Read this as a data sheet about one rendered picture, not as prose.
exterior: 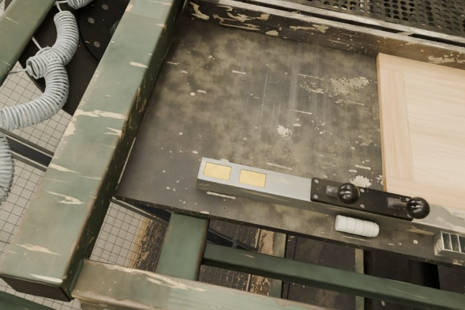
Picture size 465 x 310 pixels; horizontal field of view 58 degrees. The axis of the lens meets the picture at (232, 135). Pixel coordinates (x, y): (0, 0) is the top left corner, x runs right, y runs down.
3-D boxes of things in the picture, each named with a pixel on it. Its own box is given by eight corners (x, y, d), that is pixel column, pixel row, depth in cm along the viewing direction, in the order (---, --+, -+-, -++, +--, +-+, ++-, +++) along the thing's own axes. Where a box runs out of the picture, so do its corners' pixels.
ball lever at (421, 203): (398, 214, 82) (432, 222, 69) (379, 211, 82) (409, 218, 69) (401, 196, 82) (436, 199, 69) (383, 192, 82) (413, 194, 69)
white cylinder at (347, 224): (333, 232, 82) (374, 240, 82) (338, 226, 79) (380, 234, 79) (333, 218, 83) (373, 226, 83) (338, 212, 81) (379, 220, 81)
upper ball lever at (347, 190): (338, 203, 82) (360, 207, 69) (319, 198, 82) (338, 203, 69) (342, 183, 82) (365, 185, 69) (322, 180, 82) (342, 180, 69)
